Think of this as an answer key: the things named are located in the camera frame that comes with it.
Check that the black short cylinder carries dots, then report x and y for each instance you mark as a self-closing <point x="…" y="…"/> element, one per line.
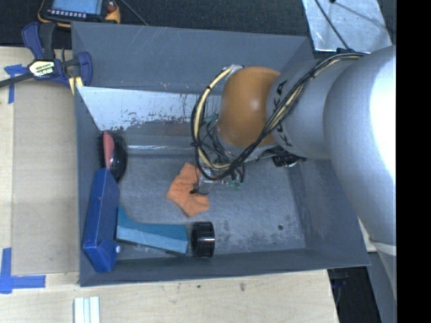
<point x="203" y="239"/>

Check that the black and red brush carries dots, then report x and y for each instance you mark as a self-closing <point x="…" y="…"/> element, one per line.
<point x="116" y="156"/>

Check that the light blue wedge block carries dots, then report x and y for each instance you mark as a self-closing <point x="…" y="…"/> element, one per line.
<point x="151" y="235"/>

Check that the pale wood flat board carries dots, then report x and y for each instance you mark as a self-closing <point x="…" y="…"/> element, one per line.
<point x="43" y="180"/>

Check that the grey metal bin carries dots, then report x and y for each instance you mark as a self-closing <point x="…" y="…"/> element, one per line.
<point x="256" y="210"/>

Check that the orange cloth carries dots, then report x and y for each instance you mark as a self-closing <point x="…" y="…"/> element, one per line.
<point x="188" y="200"/>

